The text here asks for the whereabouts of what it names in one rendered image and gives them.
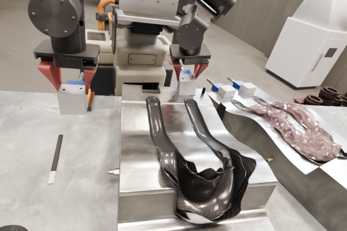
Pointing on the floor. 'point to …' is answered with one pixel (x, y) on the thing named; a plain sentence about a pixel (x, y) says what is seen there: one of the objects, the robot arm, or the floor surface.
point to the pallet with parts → (325, 98)
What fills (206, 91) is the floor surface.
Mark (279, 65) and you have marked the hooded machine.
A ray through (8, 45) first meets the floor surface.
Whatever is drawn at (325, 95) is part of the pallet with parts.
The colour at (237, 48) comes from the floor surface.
